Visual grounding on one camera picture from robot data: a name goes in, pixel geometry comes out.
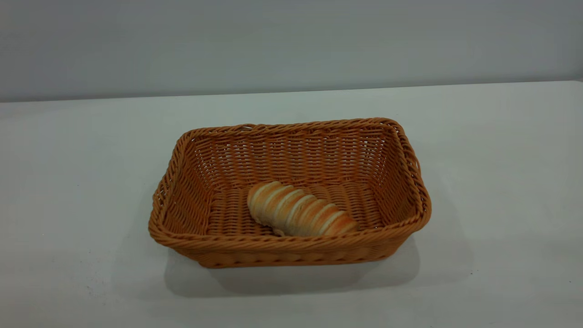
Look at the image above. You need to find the orange woven wicker basket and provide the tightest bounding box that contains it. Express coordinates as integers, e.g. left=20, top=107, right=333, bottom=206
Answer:
left=148, top=117, right=432, bottom=268

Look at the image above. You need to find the long ridged bread roll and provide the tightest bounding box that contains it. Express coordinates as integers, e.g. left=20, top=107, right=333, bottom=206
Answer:
left=246, top=180, right=359, bottom=237

